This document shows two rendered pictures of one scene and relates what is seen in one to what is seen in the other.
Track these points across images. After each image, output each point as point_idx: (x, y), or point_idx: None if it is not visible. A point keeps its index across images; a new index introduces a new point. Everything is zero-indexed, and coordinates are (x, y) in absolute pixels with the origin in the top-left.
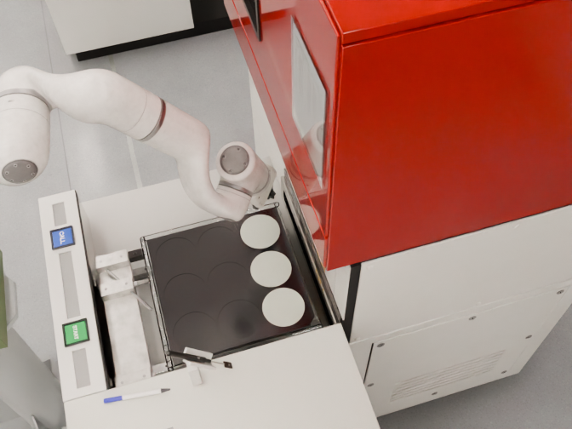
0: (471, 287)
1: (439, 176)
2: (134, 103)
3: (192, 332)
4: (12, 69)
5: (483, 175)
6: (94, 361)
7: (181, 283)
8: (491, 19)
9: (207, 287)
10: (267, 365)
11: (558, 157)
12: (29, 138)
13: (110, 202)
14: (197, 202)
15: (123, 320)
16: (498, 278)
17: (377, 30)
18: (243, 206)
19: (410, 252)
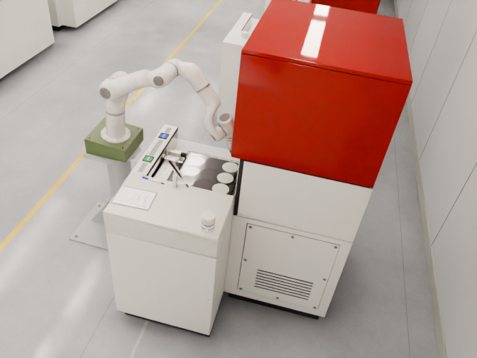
0: (289, 210)
1: (272, 127)
2: (199, 77)
3: (184, 180)
4: (173, 58)
5: (289, 136)
6: (147, 167)
7: (192, 167)
8: (285, 64)
9: (199, 172)
10: (200, 194)
11: (319, 144)
12: (165, 72)
13: (188, 143)
14: (206, 124)
15: (165, 169)
16: (302, 212)
17: (251, 52)
18: (220, 134)
19: (262, 165)
